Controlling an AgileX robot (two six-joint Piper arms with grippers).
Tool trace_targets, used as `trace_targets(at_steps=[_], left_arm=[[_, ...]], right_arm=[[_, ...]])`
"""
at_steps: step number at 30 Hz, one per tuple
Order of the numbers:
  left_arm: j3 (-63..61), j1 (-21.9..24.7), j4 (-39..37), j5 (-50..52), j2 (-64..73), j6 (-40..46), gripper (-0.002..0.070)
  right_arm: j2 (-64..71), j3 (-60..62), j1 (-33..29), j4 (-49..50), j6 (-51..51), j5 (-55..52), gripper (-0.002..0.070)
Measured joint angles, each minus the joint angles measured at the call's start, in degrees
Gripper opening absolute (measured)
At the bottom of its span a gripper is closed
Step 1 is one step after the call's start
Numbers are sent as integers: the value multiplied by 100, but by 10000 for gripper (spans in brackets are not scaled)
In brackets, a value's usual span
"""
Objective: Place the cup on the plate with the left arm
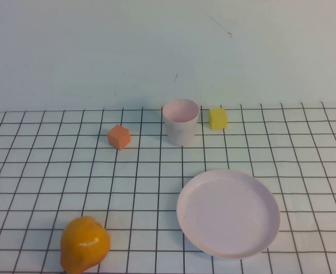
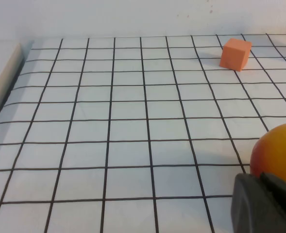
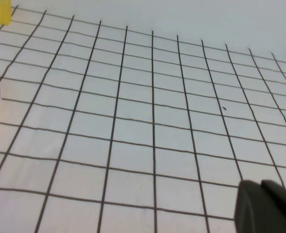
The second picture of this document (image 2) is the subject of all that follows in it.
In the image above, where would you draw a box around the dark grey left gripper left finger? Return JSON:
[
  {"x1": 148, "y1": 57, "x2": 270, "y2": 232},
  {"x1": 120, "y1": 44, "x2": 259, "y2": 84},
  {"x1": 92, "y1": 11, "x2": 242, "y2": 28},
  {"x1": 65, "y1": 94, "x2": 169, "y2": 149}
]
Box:
[{"x1": 231, "y1": 173, "x2": 286, "y2": 233}]

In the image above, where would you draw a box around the white black-grid tablecloth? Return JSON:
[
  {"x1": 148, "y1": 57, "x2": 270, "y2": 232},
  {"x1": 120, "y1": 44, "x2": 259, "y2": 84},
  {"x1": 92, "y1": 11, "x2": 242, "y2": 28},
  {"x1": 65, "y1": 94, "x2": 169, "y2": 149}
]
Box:
[{"x1": 0, "y1": 33, "x2": 286, "y2": 233}]

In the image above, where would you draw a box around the orange foam cube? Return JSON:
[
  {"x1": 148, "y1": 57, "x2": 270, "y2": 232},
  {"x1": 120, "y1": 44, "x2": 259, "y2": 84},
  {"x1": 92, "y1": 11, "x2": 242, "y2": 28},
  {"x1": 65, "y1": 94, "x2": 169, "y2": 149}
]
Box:
[{"x1": 219, "y1": 38, "x2": 252, "y2": 72}]

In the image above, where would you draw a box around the orange yellow mango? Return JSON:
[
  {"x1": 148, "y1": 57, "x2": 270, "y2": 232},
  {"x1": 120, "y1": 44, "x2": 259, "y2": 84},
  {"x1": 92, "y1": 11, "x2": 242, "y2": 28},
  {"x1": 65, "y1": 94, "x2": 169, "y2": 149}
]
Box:
[{"x1": 250, "y1": 122, "x2": 286, "y2": 191}]

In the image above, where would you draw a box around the beige wooden board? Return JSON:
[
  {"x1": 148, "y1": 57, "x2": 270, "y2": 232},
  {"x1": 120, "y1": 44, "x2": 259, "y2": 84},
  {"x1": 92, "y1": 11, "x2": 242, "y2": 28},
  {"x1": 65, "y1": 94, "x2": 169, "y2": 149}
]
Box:
[{"x1": 0, "y1": 43, "x2": 22, "y2": 132}]

